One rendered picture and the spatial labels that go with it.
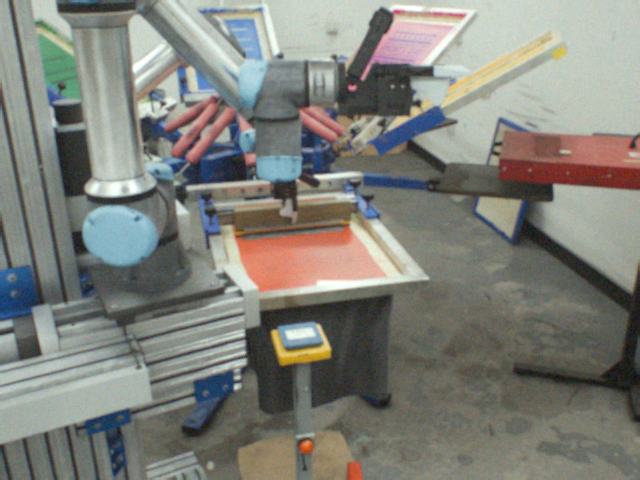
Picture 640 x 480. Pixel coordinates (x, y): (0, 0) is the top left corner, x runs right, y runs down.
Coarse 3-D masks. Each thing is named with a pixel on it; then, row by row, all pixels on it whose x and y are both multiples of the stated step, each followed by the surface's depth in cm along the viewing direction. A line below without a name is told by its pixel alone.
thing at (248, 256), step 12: (240, 240) 227; (252, 240) 227; (240, 252) 218; (252, 252) 218; (252, 264) 210; (252, 276) 202; (264, 276) 202; (300, 276) 202; (312, 276) 202; (264, 288) 195; (276, 288) 195; (288, 288) 195
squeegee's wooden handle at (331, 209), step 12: (300, 204) 230; (312, 204) 231; (324, 204) 232; (336, 204) 233; (348, 204) 234; (240, 216) 226; (252, 216) 227; (264, 216) 228; (276, 216) 229; (288, 216) 230; (300, 216) 231; (312, 216) 232; (324, 216) 233; (336, 216) 234; (348, 216) 235; (240, 228) 228
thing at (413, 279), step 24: (360, 216) 241; (216, 240) 218; (384, 240) 217; (216, 264) 202; (408, 264) 200; (312, 288) 186; (336, 288) 186; (360, 288) 187; (384, 288) 189; (408, 288) 191
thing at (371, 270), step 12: (348, 228) 236; (348, 240) 226; (360, 240) 226; (360, 252) 217; (360, 264) 209; (372, 264) 209; (324, 276) 201; (336, 276) 201; (348, 276) 201; (360, 276) 201; (372, 276) 201; (384, 276) 201
